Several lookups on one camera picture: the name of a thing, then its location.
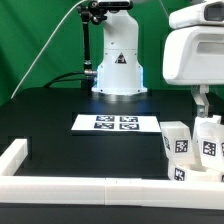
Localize black cables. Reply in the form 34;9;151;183
43;69;98;89

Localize white marker sheet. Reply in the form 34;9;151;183
71;114;160;133

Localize white front fence wall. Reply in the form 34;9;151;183
0;176;224;210

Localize white round stool seat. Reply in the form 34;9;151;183
168;161;224;182

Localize white left fence wall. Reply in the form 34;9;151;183
0;139;28;176

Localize white cable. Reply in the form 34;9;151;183
10;0;88;100

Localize white fence wall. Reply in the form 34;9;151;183
0;176;224;210
0;139;28;176

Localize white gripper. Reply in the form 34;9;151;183
163;0;224;118

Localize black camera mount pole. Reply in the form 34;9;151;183
78;1;106;70

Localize black camera on mount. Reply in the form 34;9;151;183
91;0;133;10

